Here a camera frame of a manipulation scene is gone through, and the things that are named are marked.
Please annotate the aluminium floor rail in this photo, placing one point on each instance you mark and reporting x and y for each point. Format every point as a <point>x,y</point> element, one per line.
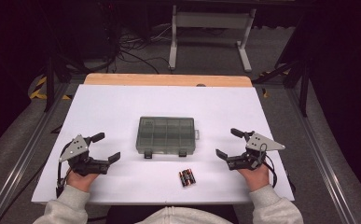
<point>22,155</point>
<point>321,155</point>

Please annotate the yellow black floor tape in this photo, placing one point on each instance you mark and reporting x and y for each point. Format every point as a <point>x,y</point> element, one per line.
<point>265,92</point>
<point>39,90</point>

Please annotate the white table mat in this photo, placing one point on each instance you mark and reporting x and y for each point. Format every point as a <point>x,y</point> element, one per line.
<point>122,105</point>

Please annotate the person's right hand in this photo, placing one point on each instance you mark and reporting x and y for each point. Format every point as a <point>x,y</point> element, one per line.
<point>256,179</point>

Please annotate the white metal stand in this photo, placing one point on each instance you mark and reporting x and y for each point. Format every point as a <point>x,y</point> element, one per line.
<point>212,20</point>

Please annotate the person's left hand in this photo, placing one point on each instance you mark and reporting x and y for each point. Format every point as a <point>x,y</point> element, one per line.
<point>81,182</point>

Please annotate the grey clear plastic storage box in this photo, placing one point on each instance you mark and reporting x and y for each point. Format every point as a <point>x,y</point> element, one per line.
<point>165,135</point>

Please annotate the person's grey hooded torso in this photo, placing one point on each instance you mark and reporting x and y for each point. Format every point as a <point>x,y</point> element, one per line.
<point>181,216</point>

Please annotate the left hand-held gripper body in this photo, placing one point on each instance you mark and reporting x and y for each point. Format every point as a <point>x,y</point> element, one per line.
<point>75,148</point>

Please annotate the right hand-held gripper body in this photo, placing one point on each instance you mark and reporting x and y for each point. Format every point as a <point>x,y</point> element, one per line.
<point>257,143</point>

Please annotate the black tripod stand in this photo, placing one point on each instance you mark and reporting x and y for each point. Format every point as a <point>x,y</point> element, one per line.
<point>52,74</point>
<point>302,81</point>

